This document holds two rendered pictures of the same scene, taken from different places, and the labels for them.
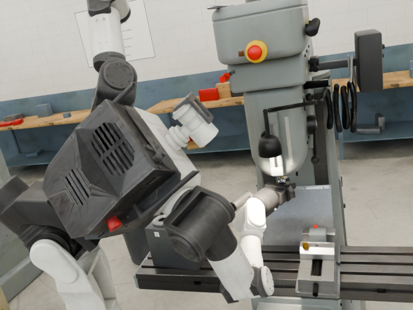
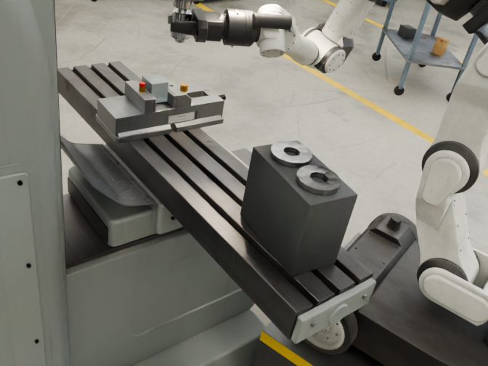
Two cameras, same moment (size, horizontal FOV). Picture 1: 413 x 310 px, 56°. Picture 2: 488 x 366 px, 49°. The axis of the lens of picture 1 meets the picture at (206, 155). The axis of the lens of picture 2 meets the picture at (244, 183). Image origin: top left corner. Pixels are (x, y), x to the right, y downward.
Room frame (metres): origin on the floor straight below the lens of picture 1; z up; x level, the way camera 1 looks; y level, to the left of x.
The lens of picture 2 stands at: (2.35, 0.52, 1.67)
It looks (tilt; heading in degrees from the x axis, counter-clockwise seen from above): 34 degrees down; 207
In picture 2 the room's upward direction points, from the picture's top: 11 degrees clockwise
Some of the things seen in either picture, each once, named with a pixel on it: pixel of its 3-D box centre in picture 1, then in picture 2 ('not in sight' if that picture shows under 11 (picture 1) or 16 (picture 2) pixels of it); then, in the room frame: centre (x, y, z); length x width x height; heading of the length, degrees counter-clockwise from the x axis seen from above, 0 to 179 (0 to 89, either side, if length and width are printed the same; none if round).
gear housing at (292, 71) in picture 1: (272, 66); not in sight; (1.35, -0.28, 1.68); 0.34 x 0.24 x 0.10; 160
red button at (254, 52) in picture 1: (254, 52); not in sight; (1.07, -0.18, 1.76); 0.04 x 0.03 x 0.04; 70
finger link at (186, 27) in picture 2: not in sight; (183, 28); (1.33, -0.24, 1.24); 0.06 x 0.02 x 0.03; 135
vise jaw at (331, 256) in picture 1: (317, 250); (171, 91); (1.22, -0.34, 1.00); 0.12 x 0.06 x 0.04; 68
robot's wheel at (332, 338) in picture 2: not in sight; (323, 321); (1.23, 0.28, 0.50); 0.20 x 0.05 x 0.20; 87
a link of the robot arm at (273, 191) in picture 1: (271, 197); (218, 27); (1.24, -0.20, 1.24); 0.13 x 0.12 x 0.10; 45
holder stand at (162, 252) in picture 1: (177, 240); (295, 202); (1.46, 0.19, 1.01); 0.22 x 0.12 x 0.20; 62
